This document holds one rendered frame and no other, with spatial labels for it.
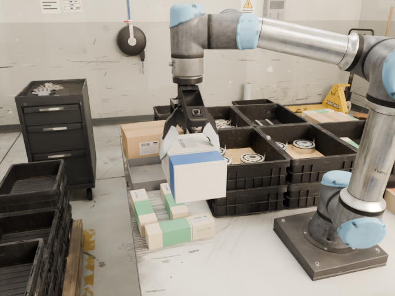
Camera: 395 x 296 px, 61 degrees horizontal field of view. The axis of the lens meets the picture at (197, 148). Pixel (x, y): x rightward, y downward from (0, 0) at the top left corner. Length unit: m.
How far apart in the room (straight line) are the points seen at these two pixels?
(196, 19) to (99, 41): 3.84
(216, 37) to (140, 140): 1.06
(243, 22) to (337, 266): 0.76
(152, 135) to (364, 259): 1.09
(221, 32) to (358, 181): 0.51
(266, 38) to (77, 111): 1.93
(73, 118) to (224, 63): 2.76
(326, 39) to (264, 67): 4.20
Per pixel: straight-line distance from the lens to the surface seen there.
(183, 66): 0.75
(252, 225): 1.30
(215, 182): 0.76
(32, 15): 4.61
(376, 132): 0.89
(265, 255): 1.18
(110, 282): 2.13
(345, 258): 1.18
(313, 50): 0.91
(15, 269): 1.59
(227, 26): 0.75
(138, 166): 1.75
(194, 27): 0.75
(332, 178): 1.10
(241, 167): 1.23
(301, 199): 1.41
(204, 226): 1.20
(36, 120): 2.67
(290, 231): 1.22
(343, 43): 0.94
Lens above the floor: 1.45
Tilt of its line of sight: 22 degrees down
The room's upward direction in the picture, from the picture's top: straight up
